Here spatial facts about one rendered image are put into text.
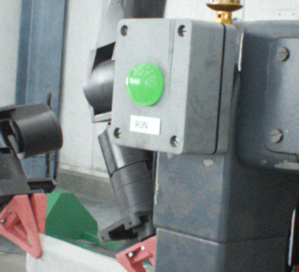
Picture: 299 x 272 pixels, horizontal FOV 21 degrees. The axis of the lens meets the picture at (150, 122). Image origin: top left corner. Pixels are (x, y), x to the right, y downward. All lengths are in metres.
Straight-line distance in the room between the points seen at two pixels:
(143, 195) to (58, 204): 5.41
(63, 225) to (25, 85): 3.50
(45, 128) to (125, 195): 0.30
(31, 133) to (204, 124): 0.61
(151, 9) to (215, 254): 0.40
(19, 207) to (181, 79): 0.55
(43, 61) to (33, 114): 7.99
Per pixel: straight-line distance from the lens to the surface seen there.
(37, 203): 1.07
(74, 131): 9.20
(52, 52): 9.22
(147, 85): 0.55
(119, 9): 0.92
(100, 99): 0.90
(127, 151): 0.87
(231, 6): 0.62
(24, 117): 1.16
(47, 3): 9.19
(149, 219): 0.84
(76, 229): 6.35
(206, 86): 0.55
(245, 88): 0.57
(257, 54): 0.57
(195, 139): 0.55
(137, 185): 0.86
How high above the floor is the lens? 1.29
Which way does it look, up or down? 3 degrees down
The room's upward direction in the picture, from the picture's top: 4 degrees clockwise
